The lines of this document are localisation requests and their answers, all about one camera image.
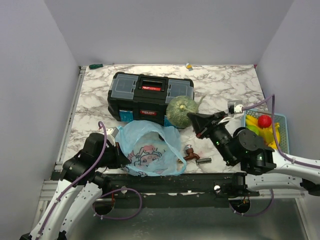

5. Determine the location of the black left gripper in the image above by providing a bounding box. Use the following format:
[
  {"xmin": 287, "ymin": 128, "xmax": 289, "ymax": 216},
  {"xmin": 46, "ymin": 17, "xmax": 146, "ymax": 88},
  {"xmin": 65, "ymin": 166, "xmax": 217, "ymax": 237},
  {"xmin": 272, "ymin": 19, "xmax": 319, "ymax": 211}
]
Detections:
[{"xmin": 95, "ymin": 141, "xmax": 131, "ymax": 169}]

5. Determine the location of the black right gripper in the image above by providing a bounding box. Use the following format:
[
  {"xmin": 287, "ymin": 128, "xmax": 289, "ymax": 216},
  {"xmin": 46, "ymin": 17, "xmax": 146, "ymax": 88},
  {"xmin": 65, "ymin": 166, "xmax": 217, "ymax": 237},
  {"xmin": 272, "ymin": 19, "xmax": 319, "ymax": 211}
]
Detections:
[{"xmin": 187, "ymin": 111, "xmax": 237, "ymax": 165}]

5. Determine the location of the green fake fruit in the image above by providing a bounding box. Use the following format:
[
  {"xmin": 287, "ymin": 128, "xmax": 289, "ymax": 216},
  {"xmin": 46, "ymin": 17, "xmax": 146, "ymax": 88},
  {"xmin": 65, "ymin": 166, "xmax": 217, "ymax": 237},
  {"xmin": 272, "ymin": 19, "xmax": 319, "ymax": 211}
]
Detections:
[{"xmin": 166, "ymin": 95, "xmax": 205, "ymax": 129}]

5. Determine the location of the light blue plastic bag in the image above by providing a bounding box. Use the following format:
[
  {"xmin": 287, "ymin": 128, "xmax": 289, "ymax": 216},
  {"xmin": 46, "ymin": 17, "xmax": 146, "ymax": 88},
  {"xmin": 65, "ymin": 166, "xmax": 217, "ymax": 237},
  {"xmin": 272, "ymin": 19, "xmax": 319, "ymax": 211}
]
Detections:
[{"xmin": 115, "ymin": 120, "xmax": 187, "ymax": 177}]

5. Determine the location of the green fake apple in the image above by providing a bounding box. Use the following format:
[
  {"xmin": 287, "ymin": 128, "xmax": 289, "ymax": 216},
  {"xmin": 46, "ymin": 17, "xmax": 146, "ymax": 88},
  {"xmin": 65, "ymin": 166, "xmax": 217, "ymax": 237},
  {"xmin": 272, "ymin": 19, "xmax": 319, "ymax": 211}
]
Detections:
[{"xmin": 246, "ymin": 125, "xmax": 260, "ymax": 136}]

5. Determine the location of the red fake pomegranate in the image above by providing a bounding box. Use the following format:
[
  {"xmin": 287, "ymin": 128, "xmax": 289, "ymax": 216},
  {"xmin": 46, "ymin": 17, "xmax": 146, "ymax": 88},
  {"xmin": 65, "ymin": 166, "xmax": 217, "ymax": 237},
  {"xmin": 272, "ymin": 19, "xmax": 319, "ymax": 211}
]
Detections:
[{"xmin": 257, "ymin": 114, "xmax": 272, "ymax": 129}]

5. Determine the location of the yellow fake star fruit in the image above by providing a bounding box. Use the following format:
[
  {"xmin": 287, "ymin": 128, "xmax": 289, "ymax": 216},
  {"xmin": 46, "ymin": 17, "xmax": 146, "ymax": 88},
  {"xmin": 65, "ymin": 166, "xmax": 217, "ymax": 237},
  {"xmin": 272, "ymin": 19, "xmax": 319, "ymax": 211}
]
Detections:
[{"xmin": 262, "ymin": 128, "xmax": 274, "ymax": 145}]

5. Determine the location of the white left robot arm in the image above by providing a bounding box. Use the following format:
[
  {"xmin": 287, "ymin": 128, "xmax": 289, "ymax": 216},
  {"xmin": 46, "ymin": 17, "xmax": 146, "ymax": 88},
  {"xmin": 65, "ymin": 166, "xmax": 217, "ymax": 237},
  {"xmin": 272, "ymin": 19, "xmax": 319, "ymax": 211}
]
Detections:
[{"xmin": 20, "ymin": 127, "xmax": 129, "ymax": 240}]

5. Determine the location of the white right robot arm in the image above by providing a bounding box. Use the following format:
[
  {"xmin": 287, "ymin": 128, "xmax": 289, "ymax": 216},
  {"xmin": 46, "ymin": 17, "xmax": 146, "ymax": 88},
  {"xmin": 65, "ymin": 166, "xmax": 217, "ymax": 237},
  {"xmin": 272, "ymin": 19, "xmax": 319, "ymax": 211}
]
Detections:
[{"xmin": 187, "ymin": 111, "xmax": 320, "ymax": 196}]

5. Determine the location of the yellow fake banana bunch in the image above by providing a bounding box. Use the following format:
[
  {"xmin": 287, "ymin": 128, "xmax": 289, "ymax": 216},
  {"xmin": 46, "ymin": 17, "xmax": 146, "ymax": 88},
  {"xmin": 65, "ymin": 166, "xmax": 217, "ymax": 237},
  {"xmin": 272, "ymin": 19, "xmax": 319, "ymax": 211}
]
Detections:
[{"xmin": 245, "ymin": 114, "xmax": 277, "ymax": 149}]

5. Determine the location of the brown faucet tap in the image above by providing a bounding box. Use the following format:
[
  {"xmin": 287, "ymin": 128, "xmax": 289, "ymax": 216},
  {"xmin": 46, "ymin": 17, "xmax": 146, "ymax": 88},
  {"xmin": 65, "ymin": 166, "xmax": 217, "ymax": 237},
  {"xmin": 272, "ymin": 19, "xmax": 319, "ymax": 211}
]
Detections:
[{"xmin": 183, "ymin": 144, "xmax": 200, "ymax": 161}]

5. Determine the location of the small metal spring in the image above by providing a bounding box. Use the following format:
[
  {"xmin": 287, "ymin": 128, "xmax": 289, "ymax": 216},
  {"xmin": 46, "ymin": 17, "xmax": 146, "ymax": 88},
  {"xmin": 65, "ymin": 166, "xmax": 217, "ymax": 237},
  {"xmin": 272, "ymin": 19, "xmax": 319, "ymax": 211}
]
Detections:
[{"xmin": 195, "ymin": 157, "xmax": 212, "ymax": 165}]

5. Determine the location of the small yellow blue object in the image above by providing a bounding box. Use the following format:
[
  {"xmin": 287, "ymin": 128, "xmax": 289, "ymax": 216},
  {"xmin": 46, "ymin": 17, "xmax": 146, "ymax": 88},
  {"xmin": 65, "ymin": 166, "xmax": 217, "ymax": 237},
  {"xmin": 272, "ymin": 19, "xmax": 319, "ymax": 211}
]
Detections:
[{"xmin": 185, "ymin": 63, "xmax": 193, "ymax": 71}]

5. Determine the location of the black plastic toolbox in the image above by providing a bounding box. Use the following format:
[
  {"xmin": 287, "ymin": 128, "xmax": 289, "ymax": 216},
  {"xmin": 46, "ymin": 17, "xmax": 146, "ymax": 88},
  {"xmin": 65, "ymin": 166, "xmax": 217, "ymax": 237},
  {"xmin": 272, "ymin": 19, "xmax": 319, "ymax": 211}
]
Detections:
[{"xmin": 107, "ymin": 72, "xmax": 195, "ymax": 126}]

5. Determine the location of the light blue plastic basket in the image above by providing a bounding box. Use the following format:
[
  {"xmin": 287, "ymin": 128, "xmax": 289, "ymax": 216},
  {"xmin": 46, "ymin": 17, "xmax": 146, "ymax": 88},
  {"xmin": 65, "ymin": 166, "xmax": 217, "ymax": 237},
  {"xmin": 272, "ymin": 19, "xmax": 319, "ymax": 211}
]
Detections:
[{"xmin": 242, "ymin": 109, "xmax": 290, "ymax": 154}]

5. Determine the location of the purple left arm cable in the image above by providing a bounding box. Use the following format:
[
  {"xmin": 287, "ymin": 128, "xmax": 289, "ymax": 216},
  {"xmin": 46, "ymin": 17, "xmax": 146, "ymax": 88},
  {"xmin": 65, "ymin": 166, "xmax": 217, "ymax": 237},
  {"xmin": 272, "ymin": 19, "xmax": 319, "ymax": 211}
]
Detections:
[{"xmin": 37, "ymin": 121, "xmax": 143, "ymax": 240}]

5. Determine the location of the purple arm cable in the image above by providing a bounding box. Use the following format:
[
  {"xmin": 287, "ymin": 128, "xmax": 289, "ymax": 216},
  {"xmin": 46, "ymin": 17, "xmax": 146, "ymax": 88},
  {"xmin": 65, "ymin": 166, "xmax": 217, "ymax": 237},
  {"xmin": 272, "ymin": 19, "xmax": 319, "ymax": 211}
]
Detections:
[
  {"xmin": 228, "ymin": 93, "xmax": 320, "ymax": 217},
  {"xmin": 37, "ymin": 121, "xmax": 143, "ymax": 240}
]

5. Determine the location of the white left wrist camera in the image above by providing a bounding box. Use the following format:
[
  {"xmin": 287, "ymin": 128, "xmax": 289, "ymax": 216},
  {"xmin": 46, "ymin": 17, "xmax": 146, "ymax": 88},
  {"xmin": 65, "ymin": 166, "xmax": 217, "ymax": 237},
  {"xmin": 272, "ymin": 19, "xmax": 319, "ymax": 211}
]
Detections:
[{"xmin": 106, "ymin": 127, "xmax": 119, "ymax": 146}]

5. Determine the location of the black metal base rail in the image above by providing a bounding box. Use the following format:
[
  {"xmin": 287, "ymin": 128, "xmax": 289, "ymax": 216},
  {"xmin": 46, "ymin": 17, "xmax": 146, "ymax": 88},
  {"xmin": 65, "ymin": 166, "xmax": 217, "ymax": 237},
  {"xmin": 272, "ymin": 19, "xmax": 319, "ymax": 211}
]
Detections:
[{"xmin": 98, "ymin": 173, "xmax": 259, "ymax": 209}]

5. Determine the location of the green handled screwdriver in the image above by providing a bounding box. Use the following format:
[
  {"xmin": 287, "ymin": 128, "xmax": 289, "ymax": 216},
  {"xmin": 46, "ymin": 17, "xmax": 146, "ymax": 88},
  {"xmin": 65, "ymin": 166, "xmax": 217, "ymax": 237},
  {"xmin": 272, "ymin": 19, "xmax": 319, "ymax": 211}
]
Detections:
[{"xmin": 88, "ymin": 63, "xmax": 114, "ymax": 70}]

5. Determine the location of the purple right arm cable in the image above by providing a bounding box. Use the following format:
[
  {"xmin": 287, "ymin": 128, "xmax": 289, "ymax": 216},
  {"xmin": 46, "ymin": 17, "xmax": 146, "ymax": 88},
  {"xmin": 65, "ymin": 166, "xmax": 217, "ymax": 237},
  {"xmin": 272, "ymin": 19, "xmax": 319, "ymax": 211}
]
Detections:
[{"xmin": 228, "ymin": 93, "xmax": 320, "ymax": 217}]

